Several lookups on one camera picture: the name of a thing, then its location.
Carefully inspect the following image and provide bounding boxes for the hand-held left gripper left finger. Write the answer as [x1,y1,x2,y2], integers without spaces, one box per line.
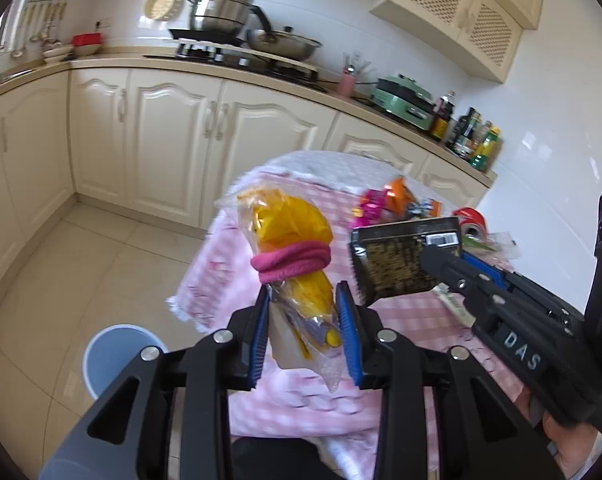
[40,285,272,480]

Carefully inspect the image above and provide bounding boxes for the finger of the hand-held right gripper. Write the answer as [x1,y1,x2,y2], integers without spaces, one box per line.
[462,252,585,322]
[420,245,520,329]

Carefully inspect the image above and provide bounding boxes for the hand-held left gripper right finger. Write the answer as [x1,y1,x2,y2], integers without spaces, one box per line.
[334,281,566,480]

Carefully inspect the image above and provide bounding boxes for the black and gold packet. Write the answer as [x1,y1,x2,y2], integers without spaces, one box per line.
[349,216,464,307]

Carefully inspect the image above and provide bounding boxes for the pink hair band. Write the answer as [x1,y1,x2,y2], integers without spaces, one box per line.
[251,241,332,284]

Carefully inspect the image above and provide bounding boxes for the clear bag with yellow contents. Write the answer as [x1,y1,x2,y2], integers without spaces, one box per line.
[216,182,362,393]

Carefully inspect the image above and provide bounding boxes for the pale blue waste bin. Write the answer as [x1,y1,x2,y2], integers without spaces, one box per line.
[83,324,170,402]

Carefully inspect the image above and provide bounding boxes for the person's right hand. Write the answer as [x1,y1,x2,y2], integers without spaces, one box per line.
[542,410,602,480]

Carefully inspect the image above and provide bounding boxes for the clear plastic wrapper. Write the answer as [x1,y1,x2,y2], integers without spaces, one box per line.
[481,230,524,262]

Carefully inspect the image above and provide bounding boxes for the white paper packet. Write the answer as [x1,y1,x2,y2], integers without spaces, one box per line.
[437,284,475,327]

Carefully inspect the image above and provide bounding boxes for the red round can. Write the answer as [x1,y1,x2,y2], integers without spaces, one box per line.
[453,206,488,237]

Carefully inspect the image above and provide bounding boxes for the pink checked tablecloth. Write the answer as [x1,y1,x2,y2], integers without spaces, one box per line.
[168,150,538,480]

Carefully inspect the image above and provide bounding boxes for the silver and blue wrapper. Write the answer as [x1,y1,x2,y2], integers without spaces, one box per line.
[406,198,444,221]

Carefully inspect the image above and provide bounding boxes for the pink candy wrapper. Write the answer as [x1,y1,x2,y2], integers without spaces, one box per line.
[353,189,389,229]

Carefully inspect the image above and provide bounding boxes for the dark green oil bottle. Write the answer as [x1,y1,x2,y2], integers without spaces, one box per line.
[453,107,482,159]

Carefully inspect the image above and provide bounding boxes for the dark sauce bottle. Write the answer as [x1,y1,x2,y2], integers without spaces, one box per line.
[430,90,457,142]

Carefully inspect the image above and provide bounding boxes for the green electric cooker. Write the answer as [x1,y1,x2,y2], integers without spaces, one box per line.
[369,74,437,131]

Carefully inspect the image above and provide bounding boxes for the pink utensil holder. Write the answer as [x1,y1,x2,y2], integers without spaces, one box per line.
[336,51,373,99]

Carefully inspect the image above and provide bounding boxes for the cream kitchen base cabinets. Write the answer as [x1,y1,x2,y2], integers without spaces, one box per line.
[0,52,498,311]

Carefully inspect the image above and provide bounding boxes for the black gas stove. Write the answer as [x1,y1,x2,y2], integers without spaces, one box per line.
[142,41,330,94]

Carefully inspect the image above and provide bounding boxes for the stainless wok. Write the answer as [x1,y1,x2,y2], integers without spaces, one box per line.
[246,26,324,62]

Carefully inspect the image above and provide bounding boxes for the stainless steamer pot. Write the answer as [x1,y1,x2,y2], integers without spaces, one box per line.
[185,0,258,36]

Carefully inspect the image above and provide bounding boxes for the red bowl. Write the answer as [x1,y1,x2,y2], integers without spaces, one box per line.
[72,32,104,56]

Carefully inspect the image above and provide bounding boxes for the white bowls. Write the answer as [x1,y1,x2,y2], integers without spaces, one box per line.
[43,44,75,64]

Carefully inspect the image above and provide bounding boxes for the cream lattice wall cabinet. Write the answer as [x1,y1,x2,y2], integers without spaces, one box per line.
[370,0,548,84]

